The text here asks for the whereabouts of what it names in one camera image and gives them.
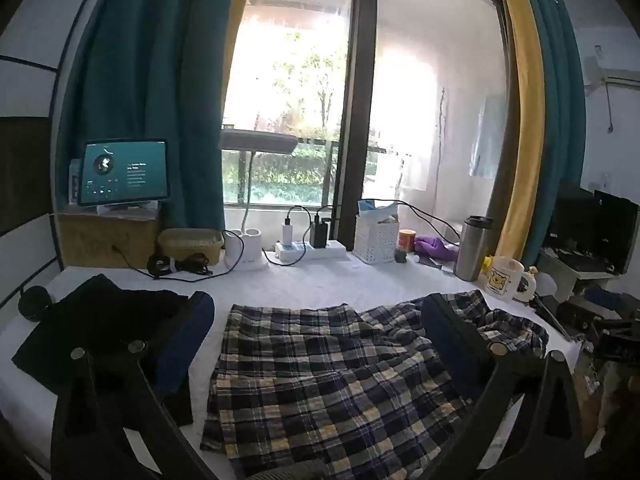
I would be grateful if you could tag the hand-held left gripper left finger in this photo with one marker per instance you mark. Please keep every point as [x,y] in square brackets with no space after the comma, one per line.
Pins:
[185,340]

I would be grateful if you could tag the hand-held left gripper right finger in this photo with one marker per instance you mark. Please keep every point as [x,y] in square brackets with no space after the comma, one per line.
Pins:
[445,340]

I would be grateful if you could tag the blue yellow plaid shirt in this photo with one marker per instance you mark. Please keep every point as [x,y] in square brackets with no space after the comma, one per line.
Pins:
[310,380]

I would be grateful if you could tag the white mug with bear print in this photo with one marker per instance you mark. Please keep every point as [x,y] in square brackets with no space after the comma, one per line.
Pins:
[502,277]

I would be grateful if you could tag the black cloth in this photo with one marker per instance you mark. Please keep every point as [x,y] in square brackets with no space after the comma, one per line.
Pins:
[100,310]

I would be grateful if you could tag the steel travel tumbler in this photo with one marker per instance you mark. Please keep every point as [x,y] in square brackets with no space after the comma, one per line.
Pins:
[472,252]

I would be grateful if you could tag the yellow lidded container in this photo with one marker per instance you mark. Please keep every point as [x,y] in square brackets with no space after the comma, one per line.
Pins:
[190,247]

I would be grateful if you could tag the purple cloth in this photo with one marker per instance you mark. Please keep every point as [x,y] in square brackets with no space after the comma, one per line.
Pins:
[435,247]

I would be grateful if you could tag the white desk lamp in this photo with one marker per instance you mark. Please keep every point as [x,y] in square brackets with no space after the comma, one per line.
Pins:
[245,255]

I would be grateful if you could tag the orange can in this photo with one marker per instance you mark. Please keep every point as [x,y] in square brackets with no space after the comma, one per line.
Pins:
[407,240]

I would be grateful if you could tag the black flat device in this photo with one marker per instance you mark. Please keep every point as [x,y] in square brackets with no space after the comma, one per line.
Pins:
[552,312]

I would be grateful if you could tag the white perforated basket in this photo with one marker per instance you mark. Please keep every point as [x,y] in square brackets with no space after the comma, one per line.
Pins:
[375,242]

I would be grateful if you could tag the cardboard box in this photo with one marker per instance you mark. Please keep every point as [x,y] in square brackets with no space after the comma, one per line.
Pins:
[100,240]

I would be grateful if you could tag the white shelf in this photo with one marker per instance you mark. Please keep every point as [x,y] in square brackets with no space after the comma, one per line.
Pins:
[570,275]

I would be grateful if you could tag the white charger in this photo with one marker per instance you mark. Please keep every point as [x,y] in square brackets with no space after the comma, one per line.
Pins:
[288,234]

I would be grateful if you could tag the blue face masks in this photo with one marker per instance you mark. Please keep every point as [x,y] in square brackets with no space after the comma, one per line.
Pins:
[372,207]

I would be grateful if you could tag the white power strip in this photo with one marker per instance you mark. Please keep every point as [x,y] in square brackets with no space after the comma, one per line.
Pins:
[310,255]

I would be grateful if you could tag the black round object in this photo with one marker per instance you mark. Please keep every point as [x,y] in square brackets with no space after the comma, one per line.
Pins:
[35,302]

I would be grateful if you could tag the black charger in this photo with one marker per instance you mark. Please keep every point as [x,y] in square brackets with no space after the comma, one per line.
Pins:
[320,234]

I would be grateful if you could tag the tablet with teal screen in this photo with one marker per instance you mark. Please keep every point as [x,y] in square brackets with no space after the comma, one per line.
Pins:
[125,172]

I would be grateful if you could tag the black monitor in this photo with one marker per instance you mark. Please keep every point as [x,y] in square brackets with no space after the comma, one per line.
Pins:
[600,230]

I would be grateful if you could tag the teal curtain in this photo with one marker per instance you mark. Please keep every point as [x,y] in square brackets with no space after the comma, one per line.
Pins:
[150,85]
[560,110]

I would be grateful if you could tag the white air conditioner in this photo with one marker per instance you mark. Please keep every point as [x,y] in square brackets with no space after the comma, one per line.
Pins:
[620,72]

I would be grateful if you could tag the dark window frame post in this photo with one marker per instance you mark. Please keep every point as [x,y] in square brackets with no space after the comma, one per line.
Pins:
[357,85]

